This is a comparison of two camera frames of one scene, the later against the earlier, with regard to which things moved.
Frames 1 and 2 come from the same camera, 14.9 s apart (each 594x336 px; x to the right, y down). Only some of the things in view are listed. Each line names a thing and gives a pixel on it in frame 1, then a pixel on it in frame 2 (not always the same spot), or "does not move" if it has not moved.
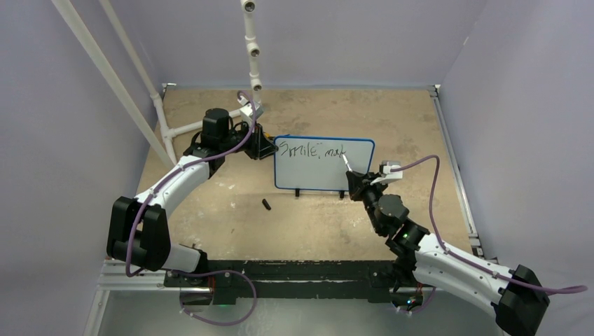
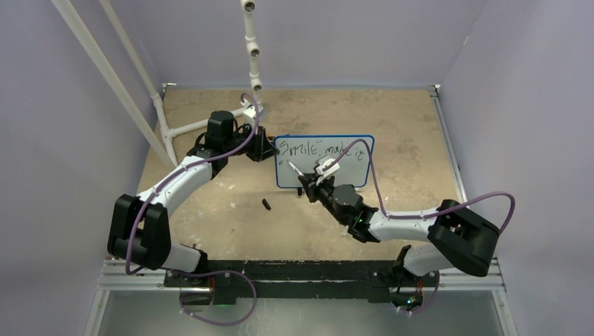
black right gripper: [356, 180] → [312, 187]
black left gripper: [259, 145] does not move
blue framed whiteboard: [315, 163] does not move
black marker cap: [266, 204] does not move
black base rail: [371, 279] does not move
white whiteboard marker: [346, 162] → [294, 167]
